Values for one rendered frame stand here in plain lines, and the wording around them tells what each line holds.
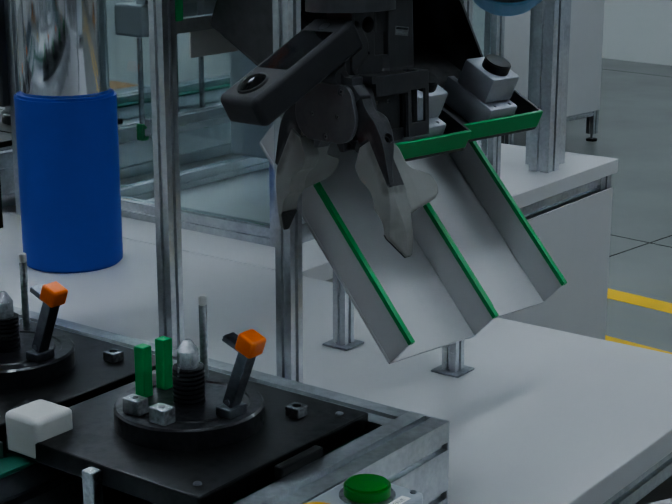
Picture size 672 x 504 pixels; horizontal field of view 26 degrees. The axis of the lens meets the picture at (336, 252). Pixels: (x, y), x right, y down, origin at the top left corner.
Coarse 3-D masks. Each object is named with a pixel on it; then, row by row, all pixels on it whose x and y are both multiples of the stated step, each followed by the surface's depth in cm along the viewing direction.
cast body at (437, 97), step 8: (432, 80) 144; (432, 88) 144; (440, 88) 146; (432, 96) 144; (440, 96) 145; (432, 104) 145; (440, 104) 146; (432, 112) 146; (440, 112) 147; (432, 120) 146; (440, 120) 147; (432, 128) 145; (440, 128) 146; (416, 136) 144; (424, 136) 145
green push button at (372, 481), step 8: (352, 480) 123; (360, 480) 123; (368, 480) 123; (376, 480) 123; (384, 480) 123; (344, 488) 122; (352, 488) 121; (360, 488) 121; (368, 488) 121; (376, 488) 121; (384, 488) 121; (352, 496) 121; (360, 496) 121; (368, 496) 121; (376, 496) 121; (384, 496) 121
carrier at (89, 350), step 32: (0, 320) 148; (0, 352) 149; (32, 352) 146; (64, 352) 149; (96, 352) 155; (128, 352) 155; (0, 384) 144; (32, 384) 145; (64, 384) 146; (96, 384) 146; (0, 416) 137
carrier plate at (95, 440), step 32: (128, 384) 146; (256, 384) 146; (96, 416) 137; (320, 416) 137; (352, 416) 137; (64, 448) 130; (96, 448) 130; (128, 448) 130; (224, 448) 130; (256, 448) 130; (288, 448) 130; (128, 480) 125; (160, 480) 123; (192, 480) 123; (224, 480) 123; (256, 480) 126
